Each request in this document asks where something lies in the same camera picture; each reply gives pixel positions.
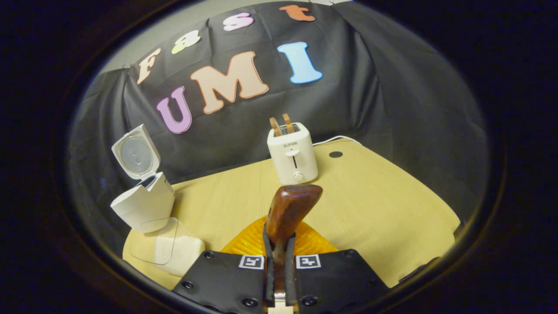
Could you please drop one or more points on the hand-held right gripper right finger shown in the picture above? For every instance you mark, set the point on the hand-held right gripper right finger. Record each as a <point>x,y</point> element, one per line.
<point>331,283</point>

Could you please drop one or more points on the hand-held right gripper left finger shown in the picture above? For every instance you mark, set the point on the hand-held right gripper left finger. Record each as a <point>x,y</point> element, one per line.
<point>226,283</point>

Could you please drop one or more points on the brown wooden spoon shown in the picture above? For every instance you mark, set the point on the brown wooden spoon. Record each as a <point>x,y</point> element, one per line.
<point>290,209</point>

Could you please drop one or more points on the white rice cooker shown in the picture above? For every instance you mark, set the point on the white rice cooker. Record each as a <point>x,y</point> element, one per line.
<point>144,205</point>

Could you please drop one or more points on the white toaster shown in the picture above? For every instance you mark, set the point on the white toaster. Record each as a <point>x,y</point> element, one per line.
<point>294,161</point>

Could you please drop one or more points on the black table grommet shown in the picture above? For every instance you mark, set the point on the black table grommet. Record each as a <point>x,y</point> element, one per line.
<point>335,154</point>

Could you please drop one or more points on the brown bread slice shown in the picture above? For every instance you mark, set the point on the brown bread slice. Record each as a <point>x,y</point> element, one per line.
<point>275,126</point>
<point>288,123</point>

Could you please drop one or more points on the black backdrop cloth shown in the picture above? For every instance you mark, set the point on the black backdrop cloth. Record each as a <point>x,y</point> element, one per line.
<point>392,109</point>

